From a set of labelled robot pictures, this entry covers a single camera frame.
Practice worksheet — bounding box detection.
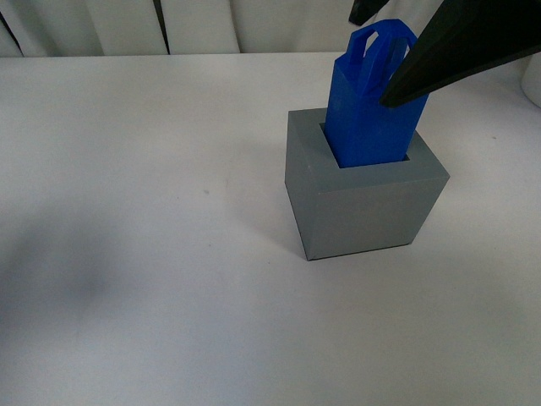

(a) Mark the white plant pot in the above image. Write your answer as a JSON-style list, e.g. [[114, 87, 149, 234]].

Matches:
[[521, 53, 541, 107]]

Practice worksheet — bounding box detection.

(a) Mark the blue handled part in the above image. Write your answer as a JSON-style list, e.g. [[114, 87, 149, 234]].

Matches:
[[324, 19, 428, 168]]

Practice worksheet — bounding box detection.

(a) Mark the gray cube base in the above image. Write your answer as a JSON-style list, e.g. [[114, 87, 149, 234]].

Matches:
[[285, 108, 450, 261]]

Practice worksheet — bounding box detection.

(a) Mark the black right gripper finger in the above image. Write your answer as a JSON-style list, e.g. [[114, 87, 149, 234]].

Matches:
[[380, 1, 540, 107]]

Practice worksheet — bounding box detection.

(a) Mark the white curtain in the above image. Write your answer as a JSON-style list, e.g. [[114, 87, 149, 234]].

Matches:
[[0, 0, 440, 58]]

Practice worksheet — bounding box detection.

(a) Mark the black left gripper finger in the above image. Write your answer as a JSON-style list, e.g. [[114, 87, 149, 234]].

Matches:
[[348, 0, 388, 25]]

